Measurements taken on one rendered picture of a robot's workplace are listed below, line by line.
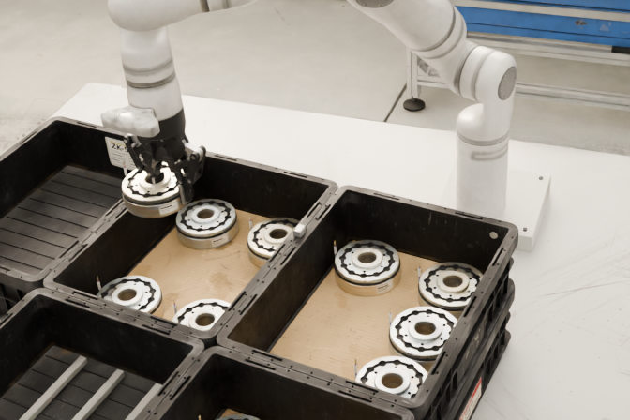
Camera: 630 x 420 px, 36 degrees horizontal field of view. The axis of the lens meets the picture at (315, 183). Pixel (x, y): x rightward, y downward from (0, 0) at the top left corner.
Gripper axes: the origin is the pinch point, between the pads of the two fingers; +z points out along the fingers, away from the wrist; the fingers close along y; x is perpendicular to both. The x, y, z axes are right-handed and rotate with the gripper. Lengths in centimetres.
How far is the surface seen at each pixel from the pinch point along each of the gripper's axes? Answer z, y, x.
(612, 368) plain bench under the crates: 31, -63, -20
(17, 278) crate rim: 7.3, 15.4, 19.9
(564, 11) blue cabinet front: 57, -5, -197
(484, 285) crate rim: 7.7, -47.4, -5.8
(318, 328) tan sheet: 17.5, -24.6, 2.1
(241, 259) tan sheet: 17.3, -5.4, -7.1
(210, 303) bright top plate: 14.2, -9.0, 6.7
